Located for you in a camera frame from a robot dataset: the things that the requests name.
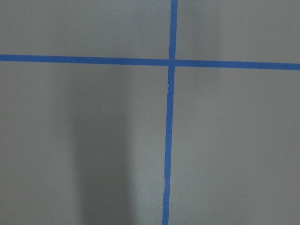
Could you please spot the blue tape line lengthwise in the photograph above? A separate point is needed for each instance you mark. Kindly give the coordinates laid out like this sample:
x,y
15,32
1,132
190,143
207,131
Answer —
x,y
169,111

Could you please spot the blue tape line crosswise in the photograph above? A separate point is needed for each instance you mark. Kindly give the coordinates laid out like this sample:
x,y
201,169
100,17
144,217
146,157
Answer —
x,y
151,62

